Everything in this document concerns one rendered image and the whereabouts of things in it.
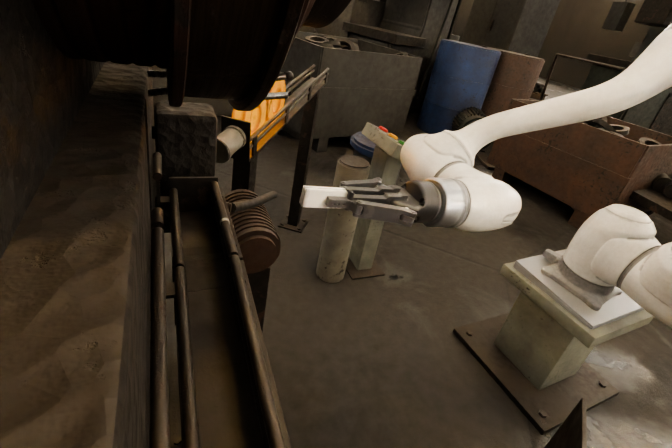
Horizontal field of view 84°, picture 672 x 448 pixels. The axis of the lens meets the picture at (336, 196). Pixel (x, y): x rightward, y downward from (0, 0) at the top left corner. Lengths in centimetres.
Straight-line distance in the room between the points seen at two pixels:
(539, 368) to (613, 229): 51
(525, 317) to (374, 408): 58
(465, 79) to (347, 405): 316
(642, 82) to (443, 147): 36
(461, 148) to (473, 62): 303
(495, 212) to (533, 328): 76
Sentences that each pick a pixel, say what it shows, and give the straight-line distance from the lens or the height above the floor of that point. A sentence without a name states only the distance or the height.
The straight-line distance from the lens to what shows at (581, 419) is 45.
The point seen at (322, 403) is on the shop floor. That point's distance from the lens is 122.
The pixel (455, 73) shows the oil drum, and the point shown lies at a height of 62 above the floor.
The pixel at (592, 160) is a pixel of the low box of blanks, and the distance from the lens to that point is 280.
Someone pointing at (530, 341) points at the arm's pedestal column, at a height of 15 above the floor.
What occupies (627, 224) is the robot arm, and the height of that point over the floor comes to 63.
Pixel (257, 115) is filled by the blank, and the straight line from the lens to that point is 104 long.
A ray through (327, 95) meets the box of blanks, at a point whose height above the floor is 43.
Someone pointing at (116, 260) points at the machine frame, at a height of 87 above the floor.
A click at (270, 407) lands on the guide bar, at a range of 37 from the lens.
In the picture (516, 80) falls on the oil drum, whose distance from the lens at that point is 419.
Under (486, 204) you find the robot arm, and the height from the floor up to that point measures 74.
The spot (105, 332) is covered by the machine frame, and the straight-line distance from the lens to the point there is 19.
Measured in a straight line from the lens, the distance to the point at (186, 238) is 60.
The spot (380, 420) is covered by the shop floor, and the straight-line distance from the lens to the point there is 123.
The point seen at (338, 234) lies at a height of 24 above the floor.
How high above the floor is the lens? 101
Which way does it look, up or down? 27 degrees down
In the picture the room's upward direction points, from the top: 12 degrees clockwise
